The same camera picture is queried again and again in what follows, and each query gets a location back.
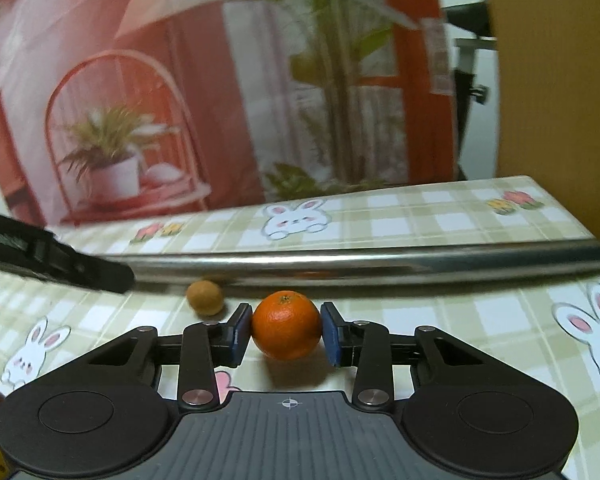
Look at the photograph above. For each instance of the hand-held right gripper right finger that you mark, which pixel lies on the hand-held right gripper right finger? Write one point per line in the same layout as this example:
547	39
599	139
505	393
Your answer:
330	332

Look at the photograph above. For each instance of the orange mandarin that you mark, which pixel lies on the orange mandarin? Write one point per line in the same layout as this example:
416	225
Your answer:
285	325

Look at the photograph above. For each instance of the telescopic metal pole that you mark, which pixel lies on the telescopic metal pole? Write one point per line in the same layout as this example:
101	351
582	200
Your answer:
380	262

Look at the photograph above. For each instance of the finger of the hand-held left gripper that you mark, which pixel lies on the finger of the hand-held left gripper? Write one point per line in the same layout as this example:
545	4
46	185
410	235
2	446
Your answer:
80	267

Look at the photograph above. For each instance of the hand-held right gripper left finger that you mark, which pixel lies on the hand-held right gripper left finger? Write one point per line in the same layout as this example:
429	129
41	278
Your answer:
241	332

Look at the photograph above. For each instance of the printed room scene backdrop cloth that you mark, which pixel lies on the printed room scene backdrop cloth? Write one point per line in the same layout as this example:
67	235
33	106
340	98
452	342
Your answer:
230	110

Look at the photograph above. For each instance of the wooden board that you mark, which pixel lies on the wooden board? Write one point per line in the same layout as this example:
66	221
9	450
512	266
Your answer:
555	110

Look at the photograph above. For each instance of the small brown longan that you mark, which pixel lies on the small brown longan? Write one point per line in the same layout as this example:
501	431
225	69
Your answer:
205	298

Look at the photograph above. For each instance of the checkered bunny print tablecloth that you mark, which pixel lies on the checkered bunny print tablecloth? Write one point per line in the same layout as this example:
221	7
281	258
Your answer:
430	320

